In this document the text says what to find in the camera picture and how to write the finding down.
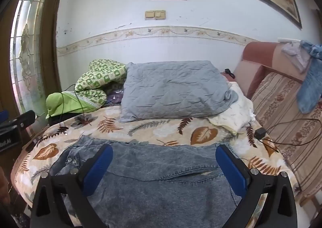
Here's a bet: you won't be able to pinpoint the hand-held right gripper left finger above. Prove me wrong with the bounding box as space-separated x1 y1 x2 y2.
30 144 114 228

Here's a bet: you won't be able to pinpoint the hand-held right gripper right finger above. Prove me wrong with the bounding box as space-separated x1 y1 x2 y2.
216 144 298 228

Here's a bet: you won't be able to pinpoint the blue denim pants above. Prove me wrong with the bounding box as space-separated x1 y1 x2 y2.
49 135 242 228

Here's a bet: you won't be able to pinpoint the black flat object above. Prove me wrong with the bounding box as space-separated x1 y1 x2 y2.
25 140 39 152

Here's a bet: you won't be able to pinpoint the cream white cloth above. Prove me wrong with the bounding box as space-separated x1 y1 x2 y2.
207 81 257 136

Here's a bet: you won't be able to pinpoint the leaf print blanket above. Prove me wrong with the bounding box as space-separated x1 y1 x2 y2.
11 105 300 228

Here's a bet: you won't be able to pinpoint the purple plastic bag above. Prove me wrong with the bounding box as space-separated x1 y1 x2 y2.
104 85 125 106

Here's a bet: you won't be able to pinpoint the brown wooden door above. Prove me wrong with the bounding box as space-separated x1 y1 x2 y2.
0 0 71 168

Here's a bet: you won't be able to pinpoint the stained glass door pane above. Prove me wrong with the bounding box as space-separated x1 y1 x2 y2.
10 0 49 128

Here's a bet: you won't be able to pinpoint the pink striped sofa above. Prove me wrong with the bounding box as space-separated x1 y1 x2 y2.
233 41 322 208

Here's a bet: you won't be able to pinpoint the green patterned quilt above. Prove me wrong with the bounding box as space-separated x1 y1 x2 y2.
75 59 127 108

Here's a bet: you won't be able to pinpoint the grey quilted pillow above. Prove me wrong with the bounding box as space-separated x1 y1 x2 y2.
119 60 239 123

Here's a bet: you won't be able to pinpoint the blue towel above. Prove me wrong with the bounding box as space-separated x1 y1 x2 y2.
297 40 322 114

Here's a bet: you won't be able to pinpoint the pale lilac cloth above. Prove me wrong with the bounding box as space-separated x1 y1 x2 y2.
281 42 312 73

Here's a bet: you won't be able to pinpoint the thin black cable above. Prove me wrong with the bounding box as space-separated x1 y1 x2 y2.
46 83 86 128

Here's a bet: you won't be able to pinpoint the black charger cable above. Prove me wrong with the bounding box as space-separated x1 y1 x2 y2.
262 117 322 193

